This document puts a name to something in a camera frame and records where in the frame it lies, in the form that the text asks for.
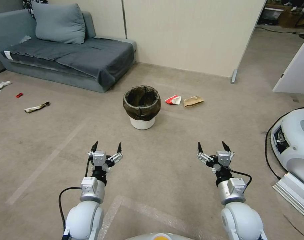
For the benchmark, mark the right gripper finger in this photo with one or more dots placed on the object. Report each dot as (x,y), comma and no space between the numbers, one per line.
(203,157)
(230,153)

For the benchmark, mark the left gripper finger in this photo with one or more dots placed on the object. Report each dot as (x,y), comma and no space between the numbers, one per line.
(92,153)
(115,157)

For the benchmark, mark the white rounded robot base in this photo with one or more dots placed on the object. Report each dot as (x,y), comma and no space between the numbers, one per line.
(295,147)

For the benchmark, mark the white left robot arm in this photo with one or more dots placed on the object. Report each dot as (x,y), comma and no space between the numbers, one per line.
(84,217)

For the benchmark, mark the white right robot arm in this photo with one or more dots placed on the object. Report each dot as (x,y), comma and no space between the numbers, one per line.
(238,210)

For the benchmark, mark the white round trash bin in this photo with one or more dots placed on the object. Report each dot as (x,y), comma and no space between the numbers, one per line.
(142,123)

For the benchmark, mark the black bin liner bag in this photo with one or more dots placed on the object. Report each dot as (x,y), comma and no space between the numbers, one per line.
(131,110)

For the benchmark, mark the crumpled brown paper bag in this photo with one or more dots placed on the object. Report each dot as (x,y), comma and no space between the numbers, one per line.
(193,101)

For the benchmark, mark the crushed red white paper cup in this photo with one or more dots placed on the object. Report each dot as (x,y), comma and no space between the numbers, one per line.
(173,100)

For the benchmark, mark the brown white snack wrapper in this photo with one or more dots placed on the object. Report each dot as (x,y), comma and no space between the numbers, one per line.
(35,107)

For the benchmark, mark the grey blue sofa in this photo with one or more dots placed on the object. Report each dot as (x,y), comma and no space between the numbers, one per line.
(74,80)

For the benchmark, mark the silver aluminium profile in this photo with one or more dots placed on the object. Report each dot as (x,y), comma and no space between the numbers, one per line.
(295,191)

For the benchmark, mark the white robot front shell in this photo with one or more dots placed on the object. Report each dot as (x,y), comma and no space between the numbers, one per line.
(159,236)

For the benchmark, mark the small red wrapper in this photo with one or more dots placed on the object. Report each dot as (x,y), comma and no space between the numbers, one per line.
(19,95)

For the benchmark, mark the dark grey sofa blanket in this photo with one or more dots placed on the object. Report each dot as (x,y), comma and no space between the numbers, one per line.
(74,56)

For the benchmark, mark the white board panel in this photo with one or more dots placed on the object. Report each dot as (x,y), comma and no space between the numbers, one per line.
(298,70)

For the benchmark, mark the crumpled white tissue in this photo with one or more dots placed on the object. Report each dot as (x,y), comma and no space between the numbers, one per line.
(0,85)

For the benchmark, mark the beige room divider panel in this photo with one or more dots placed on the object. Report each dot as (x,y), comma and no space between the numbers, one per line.
(186,35)

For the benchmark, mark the white sofa label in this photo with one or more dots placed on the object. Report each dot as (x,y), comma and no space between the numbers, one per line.
(7,55)

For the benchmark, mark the grey blue pillow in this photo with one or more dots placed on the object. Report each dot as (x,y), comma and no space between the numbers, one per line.
(59,23)

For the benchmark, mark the brown cardboard box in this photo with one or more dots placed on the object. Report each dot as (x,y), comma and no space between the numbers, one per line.
(289,18)

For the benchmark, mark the black white patterned pillow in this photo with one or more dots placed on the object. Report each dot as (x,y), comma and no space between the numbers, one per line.
(29,6)

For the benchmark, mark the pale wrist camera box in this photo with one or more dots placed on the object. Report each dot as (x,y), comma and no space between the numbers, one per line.
(223,158)
(99,158)

